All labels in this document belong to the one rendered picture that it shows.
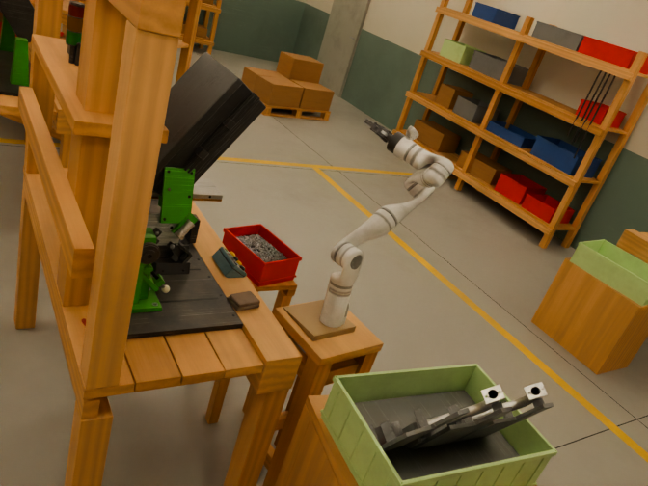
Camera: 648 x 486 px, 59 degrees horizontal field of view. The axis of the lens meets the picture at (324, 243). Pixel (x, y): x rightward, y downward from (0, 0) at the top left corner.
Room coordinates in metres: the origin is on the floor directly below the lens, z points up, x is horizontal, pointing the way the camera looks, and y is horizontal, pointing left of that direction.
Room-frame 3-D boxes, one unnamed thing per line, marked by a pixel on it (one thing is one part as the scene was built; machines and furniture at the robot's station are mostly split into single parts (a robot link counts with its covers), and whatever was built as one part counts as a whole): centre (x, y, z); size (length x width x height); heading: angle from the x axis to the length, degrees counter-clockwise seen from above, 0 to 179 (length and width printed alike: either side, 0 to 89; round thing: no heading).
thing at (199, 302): (1.96, 0.69, 0.89); 1.10 x 0.42 x 0.02; 38
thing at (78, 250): (1.73, 0.98, 1.23); 1.30 x 0.05 x 0.09; 38
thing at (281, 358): (2.14, 0.47, 0.82); 1.50 x 0.14 x 0.15; 38
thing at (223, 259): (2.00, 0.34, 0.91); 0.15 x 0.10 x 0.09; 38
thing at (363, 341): (1.90, -0.12, 0.83); 0.32 x 0.32 x 0.04; 45
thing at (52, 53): (1.80, 0.89, 1.52); 0.90 x 0.25 x 0.04; 38
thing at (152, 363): (1.96, 0.69, 0.44); 1.49 x 0.70 x 0.88; 38
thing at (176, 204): (1.94, 0.59, 1.17); 0.13 x 0.12 x 0.20; 38
